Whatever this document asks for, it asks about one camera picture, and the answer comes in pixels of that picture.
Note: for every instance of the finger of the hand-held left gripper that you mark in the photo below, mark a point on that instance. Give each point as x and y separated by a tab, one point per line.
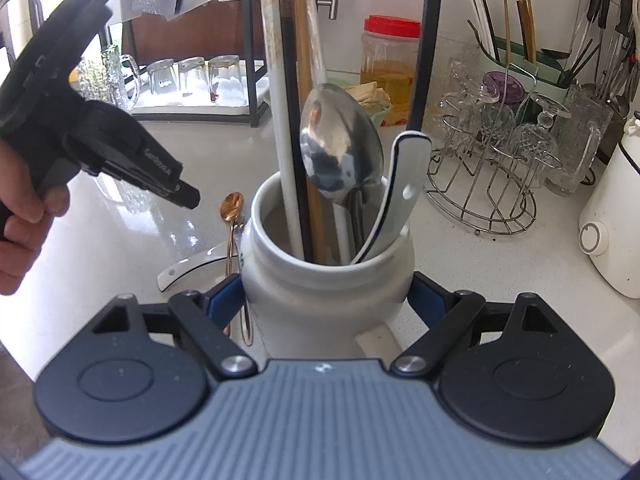
180	192

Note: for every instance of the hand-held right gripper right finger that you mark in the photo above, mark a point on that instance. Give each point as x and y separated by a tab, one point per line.
425	297

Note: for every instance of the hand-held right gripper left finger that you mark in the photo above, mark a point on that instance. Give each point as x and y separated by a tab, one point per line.
225	300

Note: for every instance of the small copper spoon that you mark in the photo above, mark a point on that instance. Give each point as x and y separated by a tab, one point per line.
232	207

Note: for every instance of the white mug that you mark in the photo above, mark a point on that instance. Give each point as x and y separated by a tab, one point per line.
320	305

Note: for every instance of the white chopstick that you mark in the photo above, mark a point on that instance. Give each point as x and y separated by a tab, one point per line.
277	110
315	50

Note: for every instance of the wooden chopstick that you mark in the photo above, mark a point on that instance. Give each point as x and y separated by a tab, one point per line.
304	85

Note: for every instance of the large steel spoon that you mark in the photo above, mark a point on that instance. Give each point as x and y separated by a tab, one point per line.
340	150

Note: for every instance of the row of hanging utensils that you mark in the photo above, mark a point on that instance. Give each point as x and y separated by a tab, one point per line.
595	5

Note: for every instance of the person's left hand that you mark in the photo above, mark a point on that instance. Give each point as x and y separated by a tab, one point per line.
22	240

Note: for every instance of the textured glass mug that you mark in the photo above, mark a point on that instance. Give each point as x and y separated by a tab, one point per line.
112	80

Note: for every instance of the white drip tray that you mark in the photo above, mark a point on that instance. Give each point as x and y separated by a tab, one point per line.
200	103

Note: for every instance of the clear glass tumbler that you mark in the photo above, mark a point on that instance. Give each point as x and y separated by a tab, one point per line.
192	75
162	77
227	77

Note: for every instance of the dark wooden cutting board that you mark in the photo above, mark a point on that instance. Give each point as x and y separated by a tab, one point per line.
190	35

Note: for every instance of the black metal dish rack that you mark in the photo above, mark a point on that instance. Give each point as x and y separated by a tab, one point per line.
250	60

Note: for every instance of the green plastic basket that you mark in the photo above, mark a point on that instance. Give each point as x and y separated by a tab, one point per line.
381	118

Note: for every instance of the clear stemmed glass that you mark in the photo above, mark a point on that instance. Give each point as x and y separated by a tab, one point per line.
470	110

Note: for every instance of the cut glass goblet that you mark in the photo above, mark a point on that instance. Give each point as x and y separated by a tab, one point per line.
537	140

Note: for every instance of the white electric pot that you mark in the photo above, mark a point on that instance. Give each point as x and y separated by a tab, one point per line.
615	210

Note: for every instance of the bundle of thin wooden sticks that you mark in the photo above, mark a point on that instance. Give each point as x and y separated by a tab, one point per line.
367	95

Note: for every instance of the tall clear glass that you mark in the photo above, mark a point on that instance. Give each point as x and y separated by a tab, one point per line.
450	80

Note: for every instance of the purple cup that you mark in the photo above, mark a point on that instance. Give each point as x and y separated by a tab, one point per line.
502	87

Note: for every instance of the plastic jar red lid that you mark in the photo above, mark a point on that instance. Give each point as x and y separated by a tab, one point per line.
390	75

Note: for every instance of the textured glass pitcher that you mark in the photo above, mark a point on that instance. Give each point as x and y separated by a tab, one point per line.
580	125

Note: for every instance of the green utensil caddy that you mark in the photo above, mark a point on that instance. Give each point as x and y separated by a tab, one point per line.
545	80

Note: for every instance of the cluster of assorted chopsticks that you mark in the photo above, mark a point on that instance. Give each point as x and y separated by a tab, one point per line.
482	15

